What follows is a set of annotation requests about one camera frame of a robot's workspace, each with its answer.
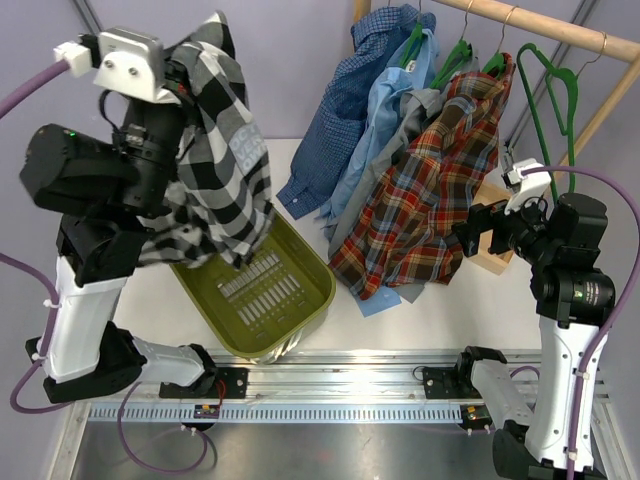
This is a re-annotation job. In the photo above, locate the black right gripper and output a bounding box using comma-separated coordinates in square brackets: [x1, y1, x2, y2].
[453, 187, 559, 267]

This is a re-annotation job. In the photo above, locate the red plaid shirt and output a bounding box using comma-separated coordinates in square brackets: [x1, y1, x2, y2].
[329, 53, 516, 300]

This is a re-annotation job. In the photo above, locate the green hanger with metal hook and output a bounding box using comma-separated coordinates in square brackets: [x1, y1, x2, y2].
[515, 32, 609, 196]

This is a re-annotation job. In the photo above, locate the black white checkered shirt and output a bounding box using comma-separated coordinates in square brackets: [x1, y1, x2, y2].
[137, 11, 275, 269]

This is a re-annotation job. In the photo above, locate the green hanger of plaid shirt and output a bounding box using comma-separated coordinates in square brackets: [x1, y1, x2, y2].
[481, 5, 519, 79]

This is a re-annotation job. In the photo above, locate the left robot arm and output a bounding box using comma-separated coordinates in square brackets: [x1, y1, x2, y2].
[20, 60, 217, 404]

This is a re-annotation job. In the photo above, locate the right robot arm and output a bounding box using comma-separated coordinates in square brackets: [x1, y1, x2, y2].
[453, 193, 616, 479]

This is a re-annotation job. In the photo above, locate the grey shirt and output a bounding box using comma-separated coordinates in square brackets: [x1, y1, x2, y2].
[324, 88, 444, 304]

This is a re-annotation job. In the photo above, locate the dark blue checkered shirt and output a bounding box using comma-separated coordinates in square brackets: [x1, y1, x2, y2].
[277, 4, 437, 219]

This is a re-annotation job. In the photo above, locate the light blue shirt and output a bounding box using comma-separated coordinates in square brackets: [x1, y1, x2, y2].
[314, 27, 441, 319]

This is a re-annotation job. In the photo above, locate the green hanger of grey shirt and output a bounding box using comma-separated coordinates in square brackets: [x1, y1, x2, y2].
[429, 0, 474, 89]

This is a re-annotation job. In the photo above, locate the green hanger of blue shirt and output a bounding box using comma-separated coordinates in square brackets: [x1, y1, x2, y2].
[399, 0, 425, 69]

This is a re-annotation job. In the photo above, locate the wooden clothes rack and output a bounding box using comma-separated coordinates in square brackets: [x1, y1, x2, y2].
[352, 0, 640, 277]

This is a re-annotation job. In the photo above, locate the olive green plastic basket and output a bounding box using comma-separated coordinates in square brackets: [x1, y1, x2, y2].
[172, 215, 336, 364]

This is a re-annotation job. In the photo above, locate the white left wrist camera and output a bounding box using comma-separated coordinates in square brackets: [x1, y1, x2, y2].
[54, 27, 177, 104]

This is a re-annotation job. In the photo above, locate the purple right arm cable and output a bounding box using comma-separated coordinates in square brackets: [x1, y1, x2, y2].
[414, 167, 640, 480]

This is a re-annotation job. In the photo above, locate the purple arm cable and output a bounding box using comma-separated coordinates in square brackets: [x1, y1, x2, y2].
[0, 59, 219, 474]
[414, 167, 640, 480]

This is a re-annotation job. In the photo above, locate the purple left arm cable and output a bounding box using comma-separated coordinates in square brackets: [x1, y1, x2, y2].
[0, 59, 219, 474]

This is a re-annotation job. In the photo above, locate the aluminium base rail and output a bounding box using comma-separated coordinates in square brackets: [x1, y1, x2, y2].
[67, 349, 609, 404]

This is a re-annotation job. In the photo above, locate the white slotted cable duct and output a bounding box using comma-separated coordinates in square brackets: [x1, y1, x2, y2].
[89, 403, 462, 424]

